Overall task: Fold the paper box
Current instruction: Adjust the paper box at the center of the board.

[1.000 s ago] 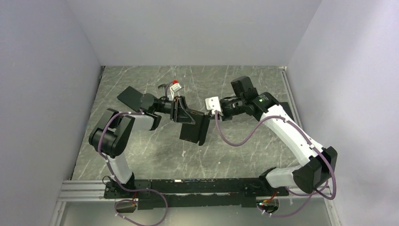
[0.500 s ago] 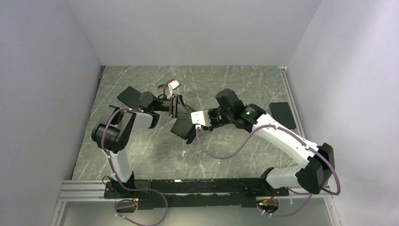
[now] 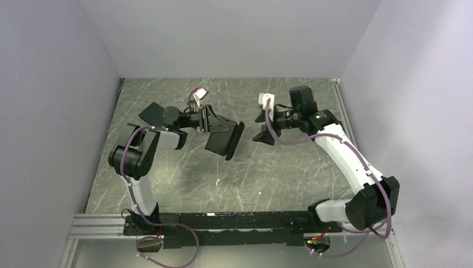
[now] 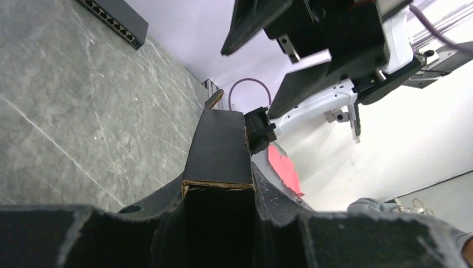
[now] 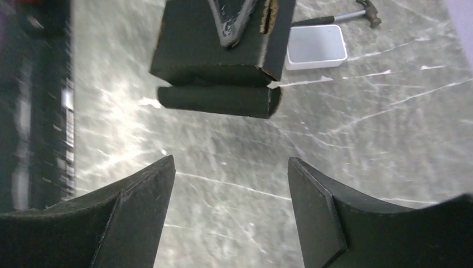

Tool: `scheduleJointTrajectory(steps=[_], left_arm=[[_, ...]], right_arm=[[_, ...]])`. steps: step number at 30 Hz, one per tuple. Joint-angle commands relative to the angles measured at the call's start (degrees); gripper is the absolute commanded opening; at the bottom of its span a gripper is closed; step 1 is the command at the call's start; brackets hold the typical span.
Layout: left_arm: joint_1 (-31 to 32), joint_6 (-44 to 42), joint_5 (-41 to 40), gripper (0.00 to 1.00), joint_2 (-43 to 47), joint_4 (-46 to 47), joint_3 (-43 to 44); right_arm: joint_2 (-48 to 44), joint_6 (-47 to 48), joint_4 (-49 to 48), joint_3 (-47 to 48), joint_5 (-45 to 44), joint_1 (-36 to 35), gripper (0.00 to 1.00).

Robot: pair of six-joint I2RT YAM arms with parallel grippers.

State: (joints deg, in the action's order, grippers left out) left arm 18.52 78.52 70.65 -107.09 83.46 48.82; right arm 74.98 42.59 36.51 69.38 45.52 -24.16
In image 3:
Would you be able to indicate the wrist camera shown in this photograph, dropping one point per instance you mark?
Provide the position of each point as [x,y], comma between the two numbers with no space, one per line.
[200,93]
[266,101]

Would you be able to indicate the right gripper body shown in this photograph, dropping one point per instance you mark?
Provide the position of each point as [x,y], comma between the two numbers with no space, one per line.
[284,119]

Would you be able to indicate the black flat box left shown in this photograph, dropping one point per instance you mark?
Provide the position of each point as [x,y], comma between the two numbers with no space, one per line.
[153,115]

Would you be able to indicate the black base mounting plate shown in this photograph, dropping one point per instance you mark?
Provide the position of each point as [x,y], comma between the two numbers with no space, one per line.
[290,228]

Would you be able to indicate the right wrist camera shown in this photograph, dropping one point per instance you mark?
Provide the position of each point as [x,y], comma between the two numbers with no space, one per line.
[266,101]

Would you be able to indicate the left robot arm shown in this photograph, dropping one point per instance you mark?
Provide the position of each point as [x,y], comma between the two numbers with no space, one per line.
[134,152]

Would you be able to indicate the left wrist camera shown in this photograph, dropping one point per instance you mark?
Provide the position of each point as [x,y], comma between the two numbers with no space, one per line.
[200,93]

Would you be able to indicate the aluminium frame rail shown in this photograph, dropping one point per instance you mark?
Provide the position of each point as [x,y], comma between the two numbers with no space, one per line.
[97,240]

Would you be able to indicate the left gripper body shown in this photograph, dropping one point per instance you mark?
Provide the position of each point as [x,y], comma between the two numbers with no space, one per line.
[203,118]

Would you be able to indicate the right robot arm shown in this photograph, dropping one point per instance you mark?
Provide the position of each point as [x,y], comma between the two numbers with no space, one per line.
[375,195]

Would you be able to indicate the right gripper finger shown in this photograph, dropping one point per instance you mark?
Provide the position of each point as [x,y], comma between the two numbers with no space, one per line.
[264,136]
[261,117]

